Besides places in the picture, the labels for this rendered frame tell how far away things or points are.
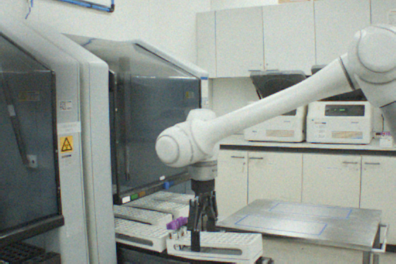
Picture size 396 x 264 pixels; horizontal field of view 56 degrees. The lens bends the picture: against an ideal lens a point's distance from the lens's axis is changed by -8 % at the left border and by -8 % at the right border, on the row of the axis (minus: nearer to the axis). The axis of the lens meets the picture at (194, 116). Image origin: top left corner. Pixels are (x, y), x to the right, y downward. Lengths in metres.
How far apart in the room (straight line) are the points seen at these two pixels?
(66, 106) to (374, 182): 2.75
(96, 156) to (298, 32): 2.84
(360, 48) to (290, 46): 2.97
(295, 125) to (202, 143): 2.50
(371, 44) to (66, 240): 0.97
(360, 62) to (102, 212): 0.91
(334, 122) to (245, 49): 1.17
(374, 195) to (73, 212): 2.70
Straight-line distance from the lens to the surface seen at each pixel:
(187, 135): 1.02
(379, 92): 0.90
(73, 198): 1.22
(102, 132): 1.30
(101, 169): 1.30
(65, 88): 1.18
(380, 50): 0.86
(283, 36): 3.84
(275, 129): 3.54
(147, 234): 1.37
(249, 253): 1.19
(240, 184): 3.73
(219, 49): 4.06
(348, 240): 1.45
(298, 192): 3.57
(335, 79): 1.08
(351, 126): 3.41
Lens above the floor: 1.33
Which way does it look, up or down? 3 degrees down
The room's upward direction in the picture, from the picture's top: 1 degrees counter-clockwise
